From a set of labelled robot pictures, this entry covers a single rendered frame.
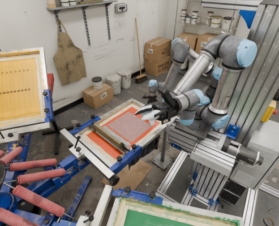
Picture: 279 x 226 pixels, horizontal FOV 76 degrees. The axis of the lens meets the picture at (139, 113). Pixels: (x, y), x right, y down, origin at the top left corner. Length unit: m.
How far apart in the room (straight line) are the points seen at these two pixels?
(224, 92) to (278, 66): 0.32
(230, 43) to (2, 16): 2.70
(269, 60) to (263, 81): 0.12
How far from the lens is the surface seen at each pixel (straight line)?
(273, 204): 2.57
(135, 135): 1.67
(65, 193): 2.58
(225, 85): 1.07
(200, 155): 1.32
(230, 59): 1.01
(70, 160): 1.48
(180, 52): 1.49
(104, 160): 1.47
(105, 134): 1.58
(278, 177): 3.14
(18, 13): 3.11
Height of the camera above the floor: 2.15
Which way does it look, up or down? 39 degrees down
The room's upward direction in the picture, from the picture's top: straight up
